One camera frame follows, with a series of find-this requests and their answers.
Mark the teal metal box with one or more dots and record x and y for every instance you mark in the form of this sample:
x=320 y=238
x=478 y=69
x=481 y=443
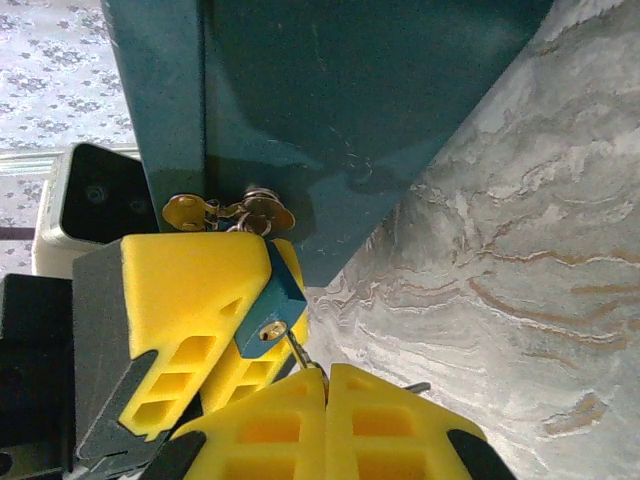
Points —
x=325 y=100

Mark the aluminium frame rail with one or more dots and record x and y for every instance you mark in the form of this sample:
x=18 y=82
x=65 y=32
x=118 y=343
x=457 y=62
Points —
x=20 y=162

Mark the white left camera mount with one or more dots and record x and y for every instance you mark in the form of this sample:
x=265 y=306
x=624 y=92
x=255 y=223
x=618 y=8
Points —
x=50 y=257

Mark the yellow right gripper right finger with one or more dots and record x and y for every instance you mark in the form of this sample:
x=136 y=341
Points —
x=400 y=440

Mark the bunch of brass keys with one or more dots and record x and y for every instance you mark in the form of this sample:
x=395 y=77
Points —
x=272 y=212

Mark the teal padlock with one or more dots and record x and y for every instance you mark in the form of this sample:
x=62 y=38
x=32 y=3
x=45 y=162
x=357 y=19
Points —
x=272 y=310

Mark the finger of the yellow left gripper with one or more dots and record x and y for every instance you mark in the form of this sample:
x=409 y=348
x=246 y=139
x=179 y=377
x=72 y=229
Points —
x=190 y=285
x=250 y=375

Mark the brass spare key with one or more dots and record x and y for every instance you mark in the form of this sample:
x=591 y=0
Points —
x=185 y=212

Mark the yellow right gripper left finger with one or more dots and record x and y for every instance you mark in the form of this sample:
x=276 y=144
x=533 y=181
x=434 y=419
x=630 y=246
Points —
x=260 y=435

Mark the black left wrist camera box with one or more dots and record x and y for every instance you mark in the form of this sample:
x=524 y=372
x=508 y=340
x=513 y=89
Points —
x=100 y=195

